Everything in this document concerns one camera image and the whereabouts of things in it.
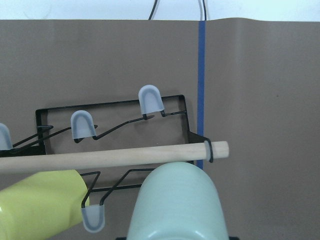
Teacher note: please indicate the wooden rack handle dowel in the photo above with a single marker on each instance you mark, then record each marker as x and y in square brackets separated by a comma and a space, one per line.
[207, 151]

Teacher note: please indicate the yellow cup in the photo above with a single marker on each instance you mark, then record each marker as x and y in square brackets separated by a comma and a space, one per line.
[41, 205]

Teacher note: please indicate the light green cup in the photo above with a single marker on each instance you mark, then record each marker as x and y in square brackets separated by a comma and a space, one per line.
[178, 201]

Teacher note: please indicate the black wire cup rack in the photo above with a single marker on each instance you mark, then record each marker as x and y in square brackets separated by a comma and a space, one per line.
[82, 126]

